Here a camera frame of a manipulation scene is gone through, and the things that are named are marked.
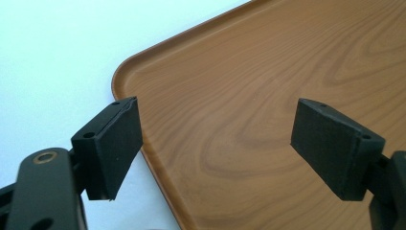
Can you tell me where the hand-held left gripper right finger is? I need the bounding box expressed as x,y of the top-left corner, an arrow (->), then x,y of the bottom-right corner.
289,98 -> 387,202

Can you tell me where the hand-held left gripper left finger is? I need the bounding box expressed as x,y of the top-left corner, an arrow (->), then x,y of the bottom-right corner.
70,96 -> 144,202

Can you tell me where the brown wood-grain tray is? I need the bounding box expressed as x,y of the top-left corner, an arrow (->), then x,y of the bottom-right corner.
111,0 -> 406,230

